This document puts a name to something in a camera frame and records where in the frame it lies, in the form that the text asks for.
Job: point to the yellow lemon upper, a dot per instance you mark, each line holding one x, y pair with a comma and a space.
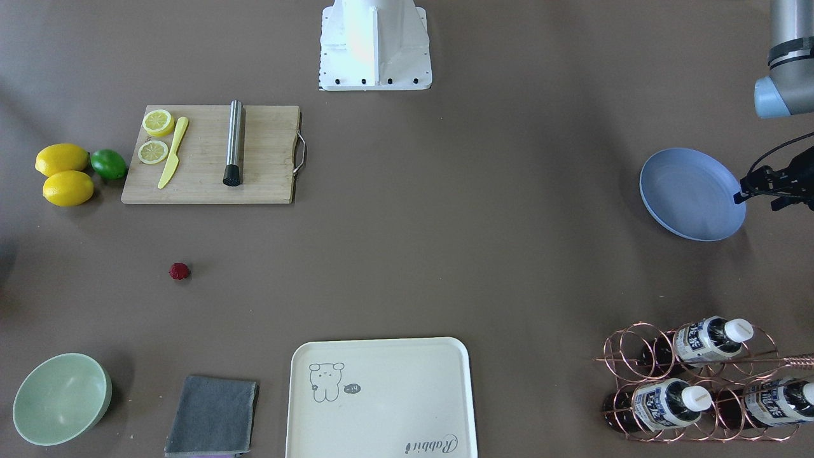
60, 157

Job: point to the copper wire bottle rack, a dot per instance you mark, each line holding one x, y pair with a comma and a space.
630, 355

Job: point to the steel muddler black tip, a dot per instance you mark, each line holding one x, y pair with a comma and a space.
232, 172

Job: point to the green bowl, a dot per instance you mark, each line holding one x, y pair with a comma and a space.
61, 399

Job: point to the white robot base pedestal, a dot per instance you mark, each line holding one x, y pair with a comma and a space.
374, 46

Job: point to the cream rabbit tray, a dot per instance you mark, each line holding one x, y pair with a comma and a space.
403, 397

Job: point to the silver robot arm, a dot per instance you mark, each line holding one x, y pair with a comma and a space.
787, 90

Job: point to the wooden cutting board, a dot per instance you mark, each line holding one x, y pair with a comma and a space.
268, 160

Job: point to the red strawberry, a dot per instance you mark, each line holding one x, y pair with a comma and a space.
179, 271

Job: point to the yellow lemon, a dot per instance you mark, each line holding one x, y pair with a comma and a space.
60, 157
68, 188

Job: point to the grey folded cloth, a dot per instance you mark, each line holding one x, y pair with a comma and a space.
214, 418

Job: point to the yellow plastic knife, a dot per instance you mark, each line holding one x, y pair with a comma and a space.
172, 160

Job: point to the dark drink bottle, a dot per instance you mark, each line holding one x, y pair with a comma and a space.
656, 406

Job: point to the yellow lemon lower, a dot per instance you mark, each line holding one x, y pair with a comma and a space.
68, 188

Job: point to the drink bottle white cap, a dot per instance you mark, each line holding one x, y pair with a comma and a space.
710, 340

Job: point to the blue round plate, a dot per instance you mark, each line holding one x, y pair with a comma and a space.
691, 194

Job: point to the lemon slice lower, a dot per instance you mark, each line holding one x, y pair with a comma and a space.
153, 152

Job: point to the green lime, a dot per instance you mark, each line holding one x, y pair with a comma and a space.
108, 164

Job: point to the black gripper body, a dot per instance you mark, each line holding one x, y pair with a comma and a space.
777, 180

